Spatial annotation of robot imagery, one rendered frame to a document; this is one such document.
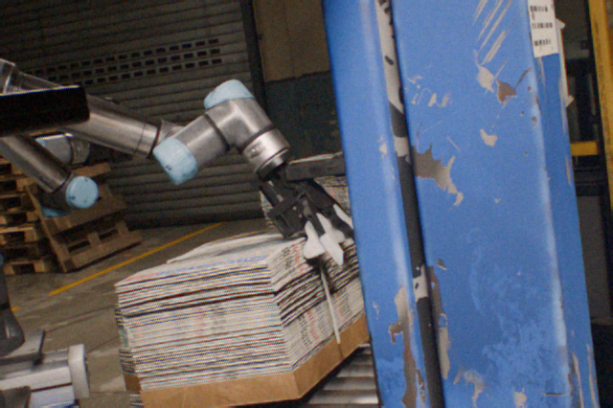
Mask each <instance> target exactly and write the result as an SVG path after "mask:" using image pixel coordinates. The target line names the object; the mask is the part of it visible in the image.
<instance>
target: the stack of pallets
mask: <svg viewBox="0 0 613 408"><path fill-rule="evenodd" d="M28 134H29V135H31V136H32V137H33V138H34V139H37V138H40V137H42V138H44V137H51V136H57V135H63V134H67V133H64V132H61V131H58V130H54V129H50V130H44V131H38V132H32V133H28ZM1 164H8V166H7V167H4V168H0V252H1V255H2V257H3V261H4V262H3V265H4V270H5V275H6V277H12V276H15V275H18V274H20V273H23V272H25V271H28V270H30V269H33V268H34V271H35V274H44V273H48V272H50V271H53V270H55V269H58V268H60V266H59V264H58V263H56V264H54V265H53V261H54V260H56V259H57V258H58V256H57V253H55V254H54V252H53V250H52V247H51V245H50V241H51V240H50V238H47V237H46V235H45V233H44V231H43V229H42V226H40V224H39V222H42V221H40V218H39V216H38V217H36V214H35V212H34V211H35V207H34V203H33V202H30V200H29V198H28V196H27V194H26V192H25V190H24V188H23V186H26V185H28V184H31V182H33V179H31V178H30V177H29V176H28V175H26V174H25V173H24V172H23V171H21V170H20V169H18V168H17V167H16V166H15V165H13V164H12V163H11V162H10V161H8V160H7V159H6V158H4V157H3V156H2V155H1V154H0V165H1ZM13 179H16V180H15V181H11V182H8V184H4V181H6V180H13ZM9 197H11V198H9ZM19 224H21V225H20V226H18V227H13V226H16V225H19ZM81 227H82V226H80V227H77V228H74V229H72V230H69V231H66V232H63V233H60V234H61V236H62V237H65V236H68V235H70V234H73V233H75V232H76V231H77V229H78V228H81ZM111 235H112V234H111V231H110V232H108V233H105V234H103V235H100V236H99V238H100V239H104V238H108V237H110V236H111ZM88 241H89V240H86V241H84V242H81V243H78V244H75V245H73V246H70V247H67V250H68V252H69V253H71V252H74V251H76V250H79V249H81V248H84V243H85V242H88ZM27 263H28V264H27ZM20 264H26V265H24V266H20Z"/></svg>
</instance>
